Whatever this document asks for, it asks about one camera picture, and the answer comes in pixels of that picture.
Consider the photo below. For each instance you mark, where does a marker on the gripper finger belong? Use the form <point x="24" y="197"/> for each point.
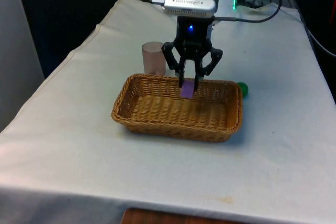
<point x="181" y="77"/>
<point x="196" y="81"/>

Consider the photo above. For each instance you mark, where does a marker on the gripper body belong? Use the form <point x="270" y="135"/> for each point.
<point x="193" y="35"/>

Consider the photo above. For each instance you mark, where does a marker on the purple triangular block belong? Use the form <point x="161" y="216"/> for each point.
<point x="187" y="91"/>

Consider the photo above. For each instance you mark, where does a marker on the wicker basket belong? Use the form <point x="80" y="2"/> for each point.
<point x="170" y="111"/>

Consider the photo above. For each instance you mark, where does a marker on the see-through pink cup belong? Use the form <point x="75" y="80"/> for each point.
<point x="153" y="58"/>

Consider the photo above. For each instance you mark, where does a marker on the green ball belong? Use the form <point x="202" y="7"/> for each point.
<point x="243" y="89"/>

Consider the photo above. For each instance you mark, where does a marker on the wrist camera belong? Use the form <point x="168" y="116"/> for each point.
<point x="189" y="5"/>

